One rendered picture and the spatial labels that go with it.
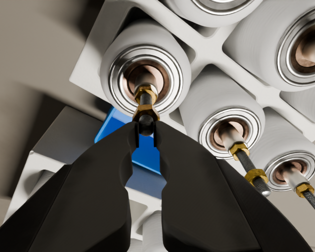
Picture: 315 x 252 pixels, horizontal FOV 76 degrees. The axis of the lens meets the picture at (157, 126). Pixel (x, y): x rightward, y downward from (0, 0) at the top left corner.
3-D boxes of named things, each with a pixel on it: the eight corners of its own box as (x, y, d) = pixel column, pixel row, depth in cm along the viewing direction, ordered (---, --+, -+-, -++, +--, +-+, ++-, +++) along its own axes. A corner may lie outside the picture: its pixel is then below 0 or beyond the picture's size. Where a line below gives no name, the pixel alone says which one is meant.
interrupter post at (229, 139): (229, 143, 26) (239, 160, 23) (214, 136, 25) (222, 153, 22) (241, 129, 24) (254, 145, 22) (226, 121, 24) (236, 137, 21)
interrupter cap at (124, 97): (164, 122, 23) (164, 126, 23) (100, 100, 22) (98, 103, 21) (195, 61, 20) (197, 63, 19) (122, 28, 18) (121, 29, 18)
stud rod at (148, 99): (138, 86, 19) (135, 129, 13) (147, 81, 19) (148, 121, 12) (144, 95, 20) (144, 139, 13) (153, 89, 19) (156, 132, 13)
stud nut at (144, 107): (128, 111, 14) (127, 116, 14) (148, 98, 14) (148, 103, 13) (144, 130, 15) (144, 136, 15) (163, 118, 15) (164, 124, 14)
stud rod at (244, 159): (233, 145, 24) (266, 199, 17) (226, 142, 23) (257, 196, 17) (238, 139, 23) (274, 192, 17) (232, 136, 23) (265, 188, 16)
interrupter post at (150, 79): (152, 96, 22) (153, 110, 19) (131, 87, 21) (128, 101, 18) (161, 75, 21) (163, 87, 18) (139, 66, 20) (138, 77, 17)
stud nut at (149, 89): (131, 91, 18) (131, 94, 17) (147, 80, 17) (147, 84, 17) (144, 107, 19) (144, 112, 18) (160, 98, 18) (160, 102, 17)
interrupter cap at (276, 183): (275, 195, 31) (277, 199, 31) (250, 170, 28) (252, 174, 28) (323, 169, 29) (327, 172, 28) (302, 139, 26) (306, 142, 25)
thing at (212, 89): (202, 111, 43) (234, 172, 28) (163, 93, 41) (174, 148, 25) (231, 72, 39) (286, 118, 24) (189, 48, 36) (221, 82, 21)
